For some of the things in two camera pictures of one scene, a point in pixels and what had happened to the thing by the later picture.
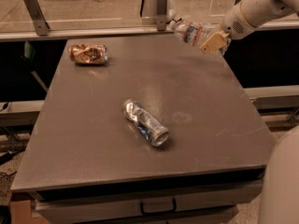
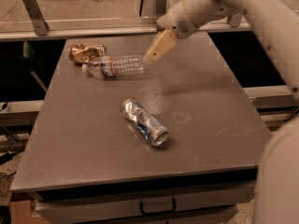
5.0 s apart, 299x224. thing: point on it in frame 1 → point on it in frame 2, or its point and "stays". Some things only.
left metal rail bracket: x=36 y=13 stays
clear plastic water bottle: x=195 y=35 → x=108 y=67
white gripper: x=233 y=23 → x=173 y=20
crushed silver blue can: x=155 y=133 stays
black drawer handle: x=174 y=209 stays
